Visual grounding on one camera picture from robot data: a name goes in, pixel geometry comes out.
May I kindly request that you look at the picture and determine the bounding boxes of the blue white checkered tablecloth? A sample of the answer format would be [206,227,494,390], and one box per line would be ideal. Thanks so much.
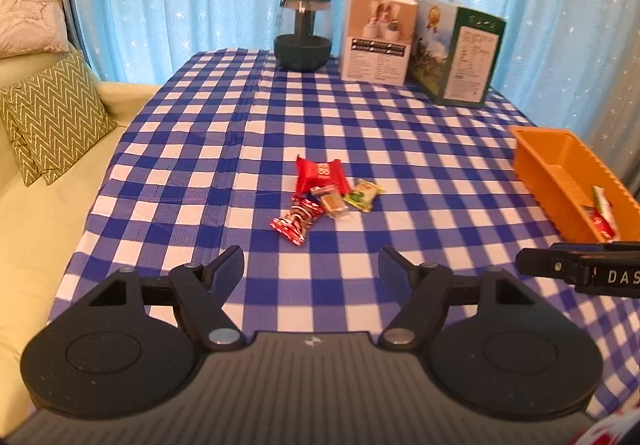
[46,48,640,422]

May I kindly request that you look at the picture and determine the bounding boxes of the dark green glass humidifier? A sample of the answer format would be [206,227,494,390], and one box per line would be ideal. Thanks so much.
[273,0,333,72]

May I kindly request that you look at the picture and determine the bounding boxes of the white green snack packet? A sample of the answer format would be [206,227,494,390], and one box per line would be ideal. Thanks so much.
[580,185,614,226]

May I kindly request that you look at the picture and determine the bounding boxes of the small brown clear candy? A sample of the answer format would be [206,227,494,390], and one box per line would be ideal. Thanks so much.
[309,184,350,219]

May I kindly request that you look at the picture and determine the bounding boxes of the red snack packet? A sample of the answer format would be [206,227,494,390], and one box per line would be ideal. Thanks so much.
[294,154,351,199]
[586,212,619,242]

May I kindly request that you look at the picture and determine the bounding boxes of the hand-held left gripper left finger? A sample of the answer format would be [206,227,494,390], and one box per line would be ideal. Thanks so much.
[80,245,246,351]

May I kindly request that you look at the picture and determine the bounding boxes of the pink cushion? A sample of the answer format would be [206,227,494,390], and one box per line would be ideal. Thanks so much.
[0,0,69,59]

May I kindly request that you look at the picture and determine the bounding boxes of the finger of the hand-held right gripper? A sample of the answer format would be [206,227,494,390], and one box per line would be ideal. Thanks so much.
[551,240,640,254]
[516,247,596,282]

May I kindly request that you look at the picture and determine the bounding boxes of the white cardboard box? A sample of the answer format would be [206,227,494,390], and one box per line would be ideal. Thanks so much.
[340,0,420,87]

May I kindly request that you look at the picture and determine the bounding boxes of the red silver candy packet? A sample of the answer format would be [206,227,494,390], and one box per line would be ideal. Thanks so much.
[269,195,325,247]

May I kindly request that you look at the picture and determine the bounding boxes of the orange plastic tray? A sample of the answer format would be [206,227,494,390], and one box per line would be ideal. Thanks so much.
[508,125,640,245]

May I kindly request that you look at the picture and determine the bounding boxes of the small green candy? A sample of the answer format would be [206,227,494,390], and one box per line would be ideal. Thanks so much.
[343,178,385,214]

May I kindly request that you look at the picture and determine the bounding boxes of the green zigzag pillow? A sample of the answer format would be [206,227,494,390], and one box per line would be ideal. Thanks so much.
[0,88,41,187]
[9,52,119,186]

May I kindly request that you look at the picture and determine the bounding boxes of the red white patterned cloth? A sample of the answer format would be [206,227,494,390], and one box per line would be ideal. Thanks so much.
[572,414,640,445]

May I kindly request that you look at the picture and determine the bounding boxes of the pale yellow sofa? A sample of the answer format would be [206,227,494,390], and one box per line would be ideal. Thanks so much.
[0,58,162,428]

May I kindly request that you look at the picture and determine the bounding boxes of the grey curtain with lace trim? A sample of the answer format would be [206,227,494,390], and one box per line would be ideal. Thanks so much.
[582,0,640,208]

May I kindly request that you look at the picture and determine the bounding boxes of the green cardboard box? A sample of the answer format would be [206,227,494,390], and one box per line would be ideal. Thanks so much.
[407,0,507,109]

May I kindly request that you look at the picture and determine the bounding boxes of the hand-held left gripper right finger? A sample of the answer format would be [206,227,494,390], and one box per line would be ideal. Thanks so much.
[377,246,547,349]

